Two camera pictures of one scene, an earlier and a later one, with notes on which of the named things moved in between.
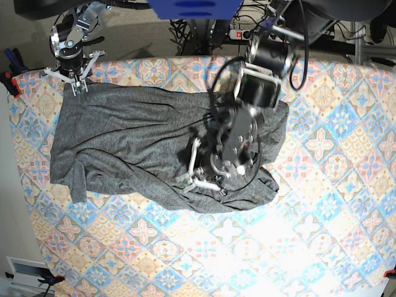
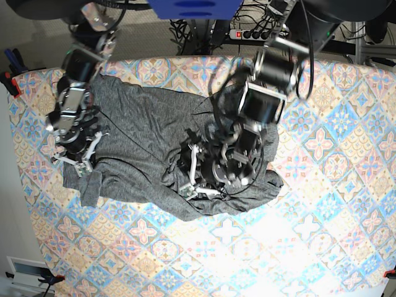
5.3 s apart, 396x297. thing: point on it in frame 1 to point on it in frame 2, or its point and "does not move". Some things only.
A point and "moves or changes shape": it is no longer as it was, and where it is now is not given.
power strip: [247, 34] does not move
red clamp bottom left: [51, 279] does not move
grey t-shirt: [137, 142] moves or changes shape
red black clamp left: [17, 67] does not move
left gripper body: [73, 65] to [76, 134]
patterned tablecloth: [329, 231] does not move
